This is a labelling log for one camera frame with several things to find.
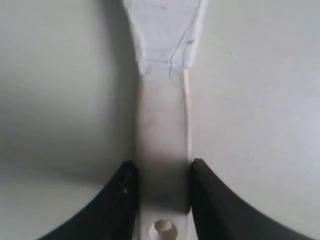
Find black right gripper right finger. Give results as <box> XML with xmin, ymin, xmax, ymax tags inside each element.
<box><xmin>190</xmin><ymin>159</ymin><xmax>292</xmax><ymax>240</ymax></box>

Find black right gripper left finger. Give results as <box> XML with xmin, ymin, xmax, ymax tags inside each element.
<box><xmin>41</xmin><ymin>161</ymin><xmax>139</xmax><ymax>240</ymax></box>

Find wooden paint brush white bristles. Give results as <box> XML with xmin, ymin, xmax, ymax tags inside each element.
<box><xmin>122</xmin><ymin>0</ymin><xmax>208</xmax><ymax>240</ymax></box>

